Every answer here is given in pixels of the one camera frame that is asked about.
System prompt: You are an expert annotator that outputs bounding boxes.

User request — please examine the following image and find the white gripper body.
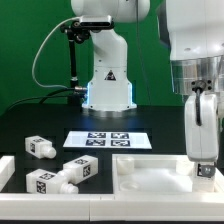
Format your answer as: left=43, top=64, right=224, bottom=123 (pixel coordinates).
left=184, top=94, right=219, bottom=162

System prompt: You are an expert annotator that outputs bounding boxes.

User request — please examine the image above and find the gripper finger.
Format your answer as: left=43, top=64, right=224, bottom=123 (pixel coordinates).
left=201, top=164, right=215, bottom=178

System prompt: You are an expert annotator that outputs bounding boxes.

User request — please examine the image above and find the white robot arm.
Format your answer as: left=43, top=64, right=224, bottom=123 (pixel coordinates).
left=70, top=0, right=224, bottom=178

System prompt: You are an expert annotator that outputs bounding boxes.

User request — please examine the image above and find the white sheet with tags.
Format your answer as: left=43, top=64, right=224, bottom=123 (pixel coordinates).
left=64, top=131, right=152, bottom=149

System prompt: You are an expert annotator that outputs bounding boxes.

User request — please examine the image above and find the white front fence bar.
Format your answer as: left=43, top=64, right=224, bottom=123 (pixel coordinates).
left=0, top=193, right=224, bottom=221

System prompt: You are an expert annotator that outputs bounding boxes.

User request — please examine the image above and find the white left fence block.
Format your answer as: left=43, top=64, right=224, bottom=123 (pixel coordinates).
left=0, top=156, right=15, bottom=192

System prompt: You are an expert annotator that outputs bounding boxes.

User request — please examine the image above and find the grey camera on stand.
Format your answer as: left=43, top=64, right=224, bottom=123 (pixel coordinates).
left=79, top=15, right=114, bottom=30

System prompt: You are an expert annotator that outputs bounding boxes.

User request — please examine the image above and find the black camera stand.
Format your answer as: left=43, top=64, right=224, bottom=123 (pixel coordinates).
left=60, top=22, right=90, bottom=106

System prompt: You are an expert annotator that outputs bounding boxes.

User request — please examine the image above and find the black cable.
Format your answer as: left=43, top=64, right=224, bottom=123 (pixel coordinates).
left=7, top=87, right=88, bottom=111

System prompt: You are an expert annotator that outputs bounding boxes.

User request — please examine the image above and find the grey camera cable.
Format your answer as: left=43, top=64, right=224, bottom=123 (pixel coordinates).
left=31, top=17, right=81, bottom=90

